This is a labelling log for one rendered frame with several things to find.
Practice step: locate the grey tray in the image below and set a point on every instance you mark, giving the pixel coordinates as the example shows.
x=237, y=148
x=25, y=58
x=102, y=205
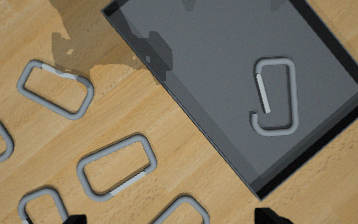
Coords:
x=205, y=52

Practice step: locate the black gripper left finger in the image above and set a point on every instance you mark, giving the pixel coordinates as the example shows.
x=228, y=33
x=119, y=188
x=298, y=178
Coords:
x=76, y=219

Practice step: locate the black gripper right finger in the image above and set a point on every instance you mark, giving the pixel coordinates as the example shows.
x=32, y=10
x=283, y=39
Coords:
x=266, y=215

